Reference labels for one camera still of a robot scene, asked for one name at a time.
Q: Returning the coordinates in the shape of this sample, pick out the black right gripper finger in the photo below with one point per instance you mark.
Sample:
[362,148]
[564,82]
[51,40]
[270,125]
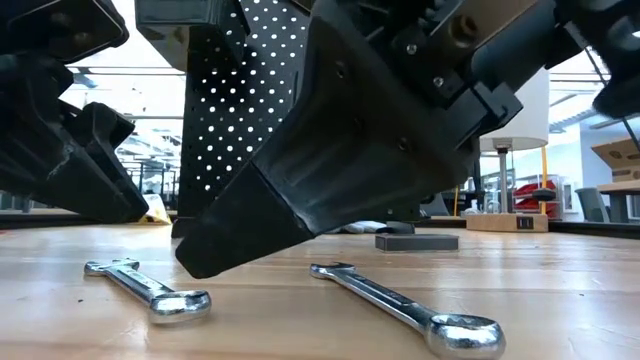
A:
[340,150]

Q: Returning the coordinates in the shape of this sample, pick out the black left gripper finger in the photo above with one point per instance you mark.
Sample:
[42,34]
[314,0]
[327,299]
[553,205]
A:
[30,105]
[95,180]

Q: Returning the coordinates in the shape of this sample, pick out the dark grey block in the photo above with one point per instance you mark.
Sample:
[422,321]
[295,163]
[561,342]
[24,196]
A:
[415,243]

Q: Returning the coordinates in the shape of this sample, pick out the chrome combination wrench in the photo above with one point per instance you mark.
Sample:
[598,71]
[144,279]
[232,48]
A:
[175,305]
[460,337]

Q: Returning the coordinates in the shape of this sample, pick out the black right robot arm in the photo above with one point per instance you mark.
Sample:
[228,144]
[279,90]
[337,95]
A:
[620,75]

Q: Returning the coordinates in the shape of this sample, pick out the white shade wooden base lamp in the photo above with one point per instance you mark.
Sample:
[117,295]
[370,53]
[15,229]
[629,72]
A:
[530,125]

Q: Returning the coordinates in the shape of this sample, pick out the black metal pegboard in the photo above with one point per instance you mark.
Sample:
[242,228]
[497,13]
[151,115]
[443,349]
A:
[225,125]

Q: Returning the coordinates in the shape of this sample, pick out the black plastic pegboard bin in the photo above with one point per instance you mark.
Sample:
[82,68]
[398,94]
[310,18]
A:
[175,20]

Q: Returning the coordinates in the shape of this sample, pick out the black round knob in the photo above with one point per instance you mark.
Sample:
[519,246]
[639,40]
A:
[544,195]

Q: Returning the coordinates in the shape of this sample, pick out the red plastic bins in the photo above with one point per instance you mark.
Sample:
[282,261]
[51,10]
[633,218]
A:
[525,205]

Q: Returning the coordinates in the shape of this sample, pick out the brown cardboard box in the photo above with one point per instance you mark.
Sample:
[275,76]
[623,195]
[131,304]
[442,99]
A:
[620,155]

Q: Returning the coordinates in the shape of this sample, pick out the grey chair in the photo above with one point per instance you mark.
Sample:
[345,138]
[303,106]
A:
[592,202]

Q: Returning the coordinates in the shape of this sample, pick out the wooden side table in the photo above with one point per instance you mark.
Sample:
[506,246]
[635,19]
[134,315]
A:
[620,189]

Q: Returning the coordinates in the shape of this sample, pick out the yellow upright post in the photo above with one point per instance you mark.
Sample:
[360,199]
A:
[544,170]

